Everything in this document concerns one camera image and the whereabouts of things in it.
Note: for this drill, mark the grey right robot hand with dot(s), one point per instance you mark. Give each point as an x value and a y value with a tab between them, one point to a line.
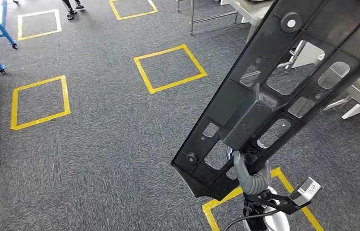
239	162

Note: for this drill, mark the black plastic panel part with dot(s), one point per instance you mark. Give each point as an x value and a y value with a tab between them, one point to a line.
246	127

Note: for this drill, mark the yellow tape square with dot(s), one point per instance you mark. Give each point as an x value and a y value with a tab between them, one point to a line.
14	108
19	28
221	199

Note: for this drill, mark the white cabinet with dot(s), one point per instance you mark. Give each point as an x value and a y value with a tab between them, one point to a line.
307	54

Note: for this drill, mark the stainless steel side table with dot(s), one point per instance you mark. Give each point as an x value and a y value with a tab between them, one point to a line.
246	9

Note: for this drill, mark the person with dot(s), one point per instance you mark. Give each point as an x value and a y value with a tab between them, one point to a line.
69	9

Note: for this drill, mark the wrist camera with black bracket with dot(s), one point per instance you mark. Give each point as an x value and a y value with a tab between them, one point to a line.
307	191

